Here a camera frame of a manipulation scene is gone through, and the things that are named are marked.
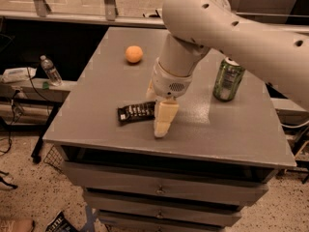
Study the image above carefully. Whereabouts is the black chip bag on floor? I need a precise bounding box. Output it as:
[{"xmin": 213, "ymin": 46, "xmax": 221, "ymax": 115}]
[{"xmin": 45, "ymin": 212, "xmax": 79, "ymax": 232}]

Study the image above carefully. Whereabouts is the clear plastic water bottle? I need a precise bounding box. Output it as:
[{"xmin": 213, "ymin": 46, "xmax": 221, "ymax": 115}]
[{"xmin": 40, "ymin": 55, "xmax": 62, "ymax": 86}]

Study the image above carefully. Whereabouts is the middle grey drawer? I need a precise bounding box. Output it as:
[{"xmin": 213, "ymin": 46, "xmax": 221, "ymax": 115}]
[{"xmin": 82, "ymin": 190, "xmax": 243, "ymax": 228}]

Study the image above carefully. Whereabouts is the low side bench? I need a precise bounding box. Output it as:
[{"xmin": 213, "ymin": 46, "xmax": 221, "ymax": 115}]
[{"xmin": 0, "ymin": 78, "xmax": 77, "ymax": 163}]

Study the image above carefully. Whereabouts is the bottom grey drawer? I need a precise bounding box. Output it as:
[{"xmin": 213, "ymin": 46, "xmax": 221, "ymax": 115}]
[{"xmin": 96, "ymin": 210, "xmax": 226, "ymax": 232}]

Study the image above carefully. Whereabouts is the wire mesh basket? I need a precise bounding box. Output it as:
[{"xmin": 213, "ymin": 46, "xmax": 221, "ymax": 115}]
[{"xmin": 43, "ymin": 146, "xmax": 64, "ymax": 173}]

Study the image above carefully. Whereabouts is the grey drawer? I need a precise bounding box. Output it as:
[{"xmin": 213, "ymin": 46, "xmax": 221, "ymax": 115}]
[
  {"xmin": 61, "ymin": 161, "xmax": 268, "ymax": 206},
  {"xmin": 82, "ymin": 190, "xmax": 243, "ymax": 228},
  {"xmin": 96, "ymin": 210, "xmax": 226, "ymax": 232}
]

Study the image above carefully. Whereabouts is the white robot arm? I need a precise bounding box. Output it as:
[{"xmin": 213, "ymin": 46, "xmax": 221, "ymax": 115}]
[{"xmin": 147, "ymin": 0, "xmax": 309, "ymax": 137}]

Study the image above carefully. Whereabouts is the orange fruit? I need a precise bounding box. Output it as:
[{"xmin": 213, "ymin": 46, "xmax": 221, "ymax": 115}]
[{"xmin": 125, "ymin": 45, "xmax": 143, "ymax": 64}]

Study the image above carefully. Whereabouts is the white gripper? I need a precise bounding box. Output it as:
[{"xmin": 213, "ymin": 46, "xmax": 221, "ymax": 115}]
[{"xmin": 146, "ymin": 58, "xmax": 193, "ymax": 138}]

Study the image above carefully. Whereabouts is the metal window railing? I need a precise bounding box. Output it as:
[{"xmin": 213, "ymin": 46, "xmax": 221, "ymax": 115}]
[{"xmin": 0, "ymin": 0, "xmax": 309, "ymax": 34}]

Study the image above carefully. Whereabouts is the white tissue packet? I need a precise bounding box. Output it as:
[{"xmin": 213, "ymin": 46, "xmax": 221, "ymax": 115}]
[{"xmin": 1, "ymin": 67, "xmax": 37, "ymax": 83}]

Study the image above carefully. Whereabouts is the green soda can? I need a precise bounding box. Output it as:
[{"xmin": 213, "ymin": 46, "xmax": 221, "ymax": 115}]
[{"xmin": 212, "ymin": 57, "xmax": 245, "ymax": 102}]

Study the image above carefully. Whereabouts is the grey drawer cabinet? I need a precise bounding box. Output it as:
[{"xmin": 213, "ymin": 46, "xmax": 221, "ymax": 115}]
[{"xmin": 44, "ymin": 27, "xmax": 295, "ymax": 232}]

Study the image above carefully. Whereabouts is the top grey drawer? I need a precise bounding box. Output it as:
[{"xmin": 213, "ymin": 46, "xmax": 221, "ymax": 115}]
[{"xmin": 61, "ymin": 161, "xmax": 268, "ymax": 206}]

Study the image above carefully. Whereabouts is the black rxbar chocolate wrapper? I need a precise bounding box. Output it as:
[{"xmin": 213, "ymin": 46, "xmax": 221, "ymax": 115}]
[{"xmin": 117, "ymin": 101, "xmax": 155, "ymax": 124}]

